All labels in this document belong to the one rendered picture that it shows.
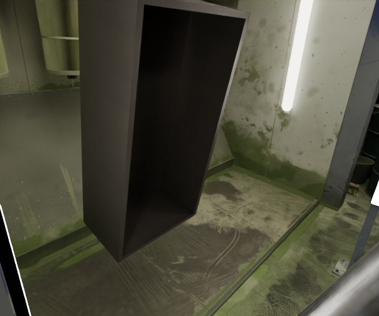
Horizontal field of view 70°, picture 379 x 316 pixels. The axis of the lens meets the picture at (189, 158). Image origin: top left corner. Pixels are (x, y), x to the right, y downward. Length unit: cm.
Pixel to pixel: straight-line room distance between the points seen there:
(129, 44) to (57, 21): 125
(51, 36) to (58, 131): 70
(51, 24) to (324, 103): 234
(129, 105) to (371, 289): 81
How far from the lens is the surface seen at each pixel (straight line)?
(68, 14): 213
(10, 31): 240
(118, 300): 192
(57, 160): 232
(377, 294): 57
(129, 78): 95
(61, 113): 245
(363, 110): 283
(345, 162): 296
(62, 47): 215
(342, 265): 249
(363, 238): 226
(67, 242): 230
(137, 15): 91
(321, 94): 290
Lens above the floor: 152
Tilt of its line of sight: 23 degrees down
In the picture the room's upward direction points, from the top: 3 degrees clockwise
